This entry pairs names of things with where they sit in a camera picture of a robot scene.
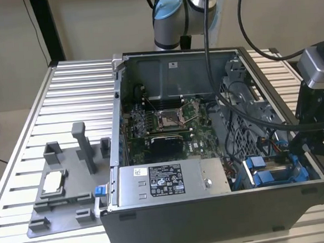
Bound blue and red disk wire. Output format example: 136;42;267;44
271;136;290;154

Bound black disk wire orange plug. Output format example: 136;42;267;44
258;135;273;149

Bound hard disk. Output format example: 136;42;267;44
244;151;308;178

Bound blue carrier in disk bay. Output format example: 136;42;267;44
252;166;311;189

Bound grey metal drive cage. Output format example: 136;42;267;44
205;54;323;193

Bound green motherboard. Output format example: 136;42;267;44
120;93;230;167

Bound CPU socket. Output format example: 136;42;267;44
155;107;187;130

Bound black open PC case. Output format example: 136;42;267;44
88;38;324;243

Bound black graphics card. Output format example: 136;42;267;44
143;133;186;164

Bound thin metal locking lever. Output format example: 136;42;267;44
143;93;160;114

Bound silver power supply unit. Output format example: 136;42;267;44
114;157;232;208

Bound blue case latch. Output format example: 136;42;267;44
94;185;107;198

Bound grey parts rack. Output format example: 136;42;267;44
19;120;118;239

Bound silver CPU chip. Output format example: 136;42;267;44
41;172;66;195

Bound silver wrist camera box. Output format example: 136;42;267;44
295;41;324;92

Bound black internal wire loop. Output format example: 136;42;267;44
221;81;255;162

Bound red and black wire bundle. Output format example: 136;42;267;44
222;158;239;184

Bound thick black camera cable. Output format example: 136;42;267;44
236;0;308;64

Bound thick long black cable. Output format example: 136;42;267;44
201;0;324;139

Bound thin black wall cable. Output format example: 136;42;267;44
22;0;50;68

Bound black upright frame post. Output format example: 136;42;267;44
28;0;67;63

